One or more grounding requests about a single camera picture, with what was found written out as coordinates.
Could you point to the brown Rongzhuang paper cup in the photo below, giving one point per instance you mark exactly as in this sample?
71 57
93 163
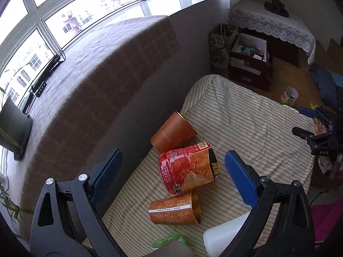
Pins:
175 132

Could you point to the black power strip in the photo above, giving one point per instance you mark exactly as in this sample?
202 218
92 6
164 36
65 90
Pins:
39 85

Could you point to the white plastic cup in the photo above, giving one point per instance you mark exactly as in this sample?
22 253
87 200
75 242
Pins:
217 239

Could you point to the pink sleeve forearm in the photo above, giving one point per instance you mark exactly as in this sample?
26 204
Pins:
325 201

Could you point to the plaid windowsill blanket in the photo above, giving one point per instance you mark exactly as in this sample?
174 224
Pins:
83 97

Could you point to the white lace cloth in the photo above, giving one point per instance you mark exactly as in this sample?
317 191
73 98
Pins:
253 16

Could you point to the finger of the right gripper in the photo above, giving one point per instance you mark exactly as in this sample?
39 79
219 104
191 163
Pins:
302 133
307 112

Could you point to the brown cup with white band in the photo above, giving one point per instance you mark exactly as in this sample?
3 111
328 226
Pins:
183 209

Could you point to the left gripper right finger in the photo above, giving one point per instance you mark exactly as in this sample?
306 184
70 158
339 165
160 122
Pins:
292 233

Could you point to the green paper bag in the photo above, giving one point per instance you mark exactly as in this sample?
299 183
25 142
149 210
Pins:
222 38

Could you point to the green can on floor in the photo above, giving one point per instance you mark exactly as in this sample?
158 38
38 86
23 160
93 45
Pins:
289 96

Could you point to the dark cardboard box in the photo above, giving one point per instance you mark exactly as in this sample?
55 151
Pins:
250 61

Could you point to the black object on cabinet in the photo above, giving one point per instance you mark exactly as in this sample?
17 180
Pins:
276 7

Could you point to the striped table cloth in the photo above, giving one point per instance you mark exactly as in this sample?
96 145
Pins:
229 117

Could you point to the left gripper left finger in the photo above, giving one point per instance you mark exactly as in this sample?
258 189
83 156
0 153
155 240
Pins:
52 229

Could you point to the red noodle cup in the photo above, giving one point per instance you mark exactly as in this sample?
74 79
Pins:
187 168

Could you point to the blue clothing pile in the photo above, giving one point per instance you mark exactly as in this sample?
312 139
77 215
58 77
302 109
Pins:
329 85

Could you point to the potted spider plant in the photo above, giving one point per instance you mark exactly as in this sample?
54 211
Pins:
15 131

